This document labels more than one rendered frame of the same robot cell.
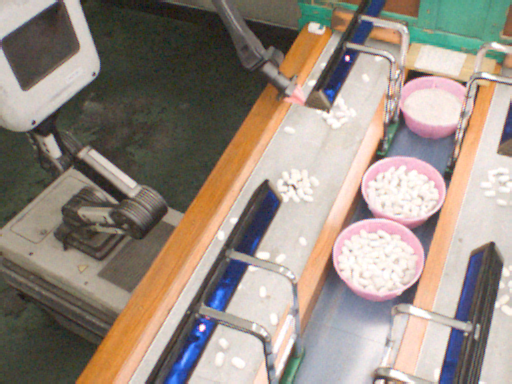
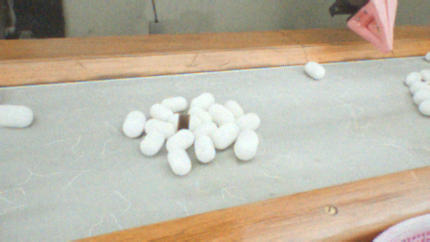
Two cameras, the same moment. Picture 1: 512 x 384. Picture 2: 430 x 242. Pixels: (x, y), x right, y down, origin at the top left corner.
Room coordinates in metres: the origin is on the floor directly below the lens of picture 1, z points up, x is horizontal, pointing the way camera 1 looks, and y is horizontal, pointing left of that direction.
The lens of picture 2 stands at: (1.08, -0.19, 0.96)
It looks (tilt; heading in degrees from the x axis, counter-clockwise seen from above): 28 degrees down; 46
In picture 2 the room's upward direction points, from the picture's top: 5 degrees clockwise
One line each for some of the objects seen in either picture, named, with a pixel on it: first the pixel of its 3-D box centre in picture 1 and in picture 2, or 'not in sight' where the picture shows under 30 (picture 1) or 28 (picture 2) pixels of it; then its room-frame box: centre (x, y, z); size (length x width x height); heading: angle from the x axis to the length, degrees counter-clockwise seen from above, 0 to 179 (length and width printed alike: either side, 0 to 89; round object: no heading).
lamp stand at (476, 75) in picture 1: (490, 117); not in sight; (1.49, -0.53, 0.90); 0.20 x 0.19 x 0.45; 161
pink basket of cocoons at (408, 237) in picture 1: (377, 263); not in sight; (1.04, -0.16, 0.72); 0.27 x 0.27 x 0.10
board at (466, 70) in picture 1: (449, 63); not in sight; (1.93, -0.47, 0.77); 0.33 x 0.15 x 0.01; 71
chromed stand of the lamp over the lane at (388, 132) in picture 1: (370, 89); not in sight; (1.62, -0.15, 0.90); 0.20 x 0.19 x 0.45; 161
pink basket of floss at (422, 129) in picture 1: (433, 110); not in sight; (1.72, -0.40, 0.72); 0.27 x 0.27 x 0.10
